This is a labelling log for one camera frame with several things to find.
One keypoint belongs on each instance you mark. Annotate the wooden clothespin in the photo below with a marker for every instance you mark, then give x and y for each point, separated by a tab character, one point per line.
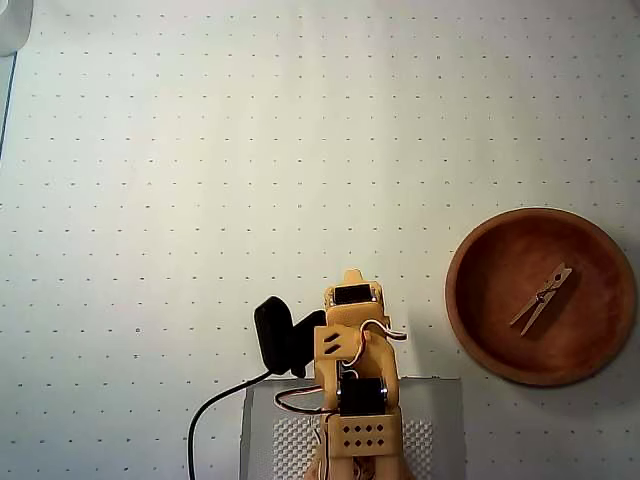
558	279

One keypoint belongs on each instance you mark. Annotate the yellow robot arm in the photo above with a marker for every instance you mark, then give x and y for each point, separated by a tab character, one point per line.
380	360

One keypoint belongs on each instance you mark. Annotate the yellow gripper body with servo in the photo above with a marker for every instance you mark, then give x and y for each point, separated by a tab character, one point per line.
353	316

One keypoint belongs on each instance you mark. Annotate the grey base plate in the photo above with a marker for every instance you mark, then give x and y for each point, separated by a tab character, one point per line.
435	400

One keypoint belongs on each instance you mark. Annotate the black webcam with mount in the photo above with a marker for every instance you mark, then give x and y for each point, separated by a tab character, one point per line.
272	335

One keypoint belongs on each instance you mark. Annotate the white blurry object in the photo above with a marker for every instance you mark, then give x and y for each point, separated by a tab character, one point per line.
12	25

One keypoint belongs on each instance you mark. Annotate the white textured mat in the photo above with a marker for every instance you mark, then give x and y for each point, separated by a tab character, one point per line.
420	445

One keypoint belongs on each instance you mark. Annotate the brown wooden bowl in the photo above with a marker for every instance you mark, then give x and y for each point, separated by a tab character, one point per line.
500	260

